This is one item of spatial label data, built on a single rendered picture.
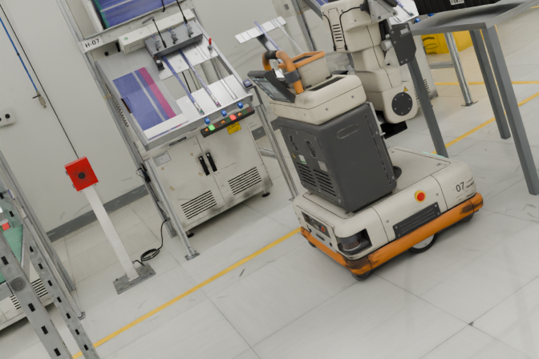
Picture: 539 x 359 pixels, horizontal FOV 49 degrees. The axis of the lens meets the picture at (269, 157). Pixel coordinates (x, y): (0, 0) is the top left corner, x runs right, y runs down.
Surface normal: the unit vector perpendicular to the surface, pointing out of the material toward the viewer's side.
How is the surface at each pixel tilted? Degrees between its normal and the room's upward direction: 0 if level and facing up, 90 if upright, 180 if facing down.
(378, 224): 90
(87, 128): 90
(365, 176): 90
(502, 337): 0
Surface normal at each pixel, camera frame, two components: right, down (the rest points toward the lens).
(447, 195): 0.31, 0.14
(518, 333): -0.37, -0.89
